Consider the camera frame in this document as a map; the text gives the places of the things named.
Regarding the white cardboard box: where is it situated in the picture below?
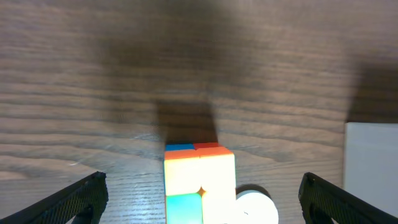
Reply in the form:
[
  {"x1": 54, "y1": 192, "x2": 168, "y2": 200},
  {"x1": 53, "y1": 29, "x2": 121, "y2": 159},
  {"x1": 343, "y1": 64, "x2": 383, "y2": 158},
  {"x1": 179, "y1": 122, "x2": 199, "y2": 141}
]
[{"x1": 343, "y1": 123, "x2": 397, "y2": 217}]

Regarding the small wooden rattle drum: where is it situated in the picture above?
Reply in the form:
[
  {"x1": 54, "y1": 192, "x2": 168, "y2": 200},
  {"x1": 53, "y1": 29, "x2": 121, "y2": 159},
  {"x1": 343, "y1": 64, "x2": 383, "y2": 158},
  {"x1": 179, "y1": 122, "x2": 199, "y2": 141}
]
[{"x1": 234, "y1": 190, "x2": 279, "y2": 224}]

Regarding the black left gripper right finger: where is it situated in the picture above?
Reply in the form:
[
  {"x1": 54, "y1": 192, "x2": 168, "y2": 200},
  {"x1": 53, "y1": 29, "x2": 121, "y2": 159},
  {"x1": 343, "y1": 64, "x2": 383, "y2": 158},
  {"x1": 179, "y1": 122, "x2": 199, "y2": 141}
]
[{"x1": 298, "y1": 172, "x2": 397, "y2": 224}]

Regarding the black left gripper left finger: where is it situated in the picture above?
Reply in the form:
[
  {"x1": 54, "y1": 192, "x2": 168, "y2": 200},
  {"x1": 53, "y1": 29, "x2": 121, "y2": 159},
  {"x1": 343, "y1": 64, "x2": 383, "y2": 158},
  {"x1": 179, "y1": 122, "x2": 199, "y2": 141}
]
[{"x1": 1, "y1": 172, "x2": 109, "y2": 224}]

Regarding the multicoloured puzzle cube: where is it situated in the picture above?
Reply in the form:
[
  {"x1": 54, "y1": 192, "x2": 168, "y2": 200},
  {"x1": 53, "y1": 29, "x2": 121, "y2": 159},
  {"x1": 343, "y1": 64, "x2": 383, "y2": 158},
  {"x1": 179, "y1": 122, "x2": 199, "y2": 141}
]
[{"x1": 164, "y1": 142, "x2": 237, "y2": 224}]

